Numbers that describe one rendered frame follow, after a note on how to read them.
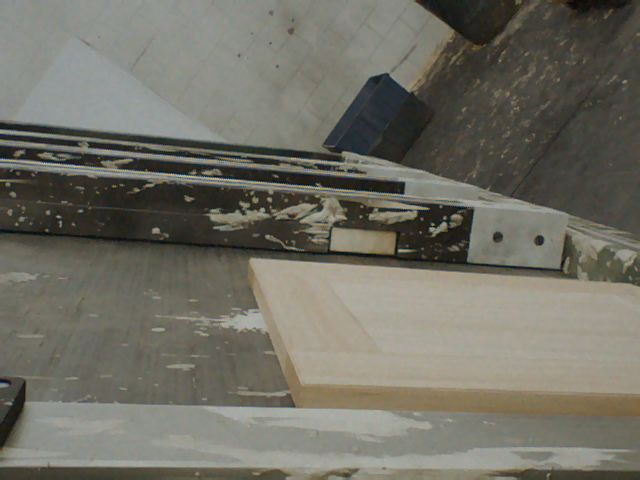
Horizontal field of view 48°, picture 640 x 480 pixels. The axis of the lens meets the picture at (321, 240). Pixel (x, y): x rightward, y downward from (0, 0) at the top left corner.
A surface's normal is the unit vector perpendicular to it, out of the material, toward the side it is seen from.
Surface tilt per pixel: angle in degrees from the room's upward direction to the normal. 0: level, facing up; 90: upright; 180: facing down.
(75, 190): 90
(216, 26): 90
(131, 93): 90
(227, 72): 90
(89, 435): 59
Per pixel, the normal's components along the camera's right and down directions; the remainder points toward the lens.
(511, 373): 0.11, -0.98
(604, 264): -0.98, -0.07
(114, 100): 0.17, 0.21
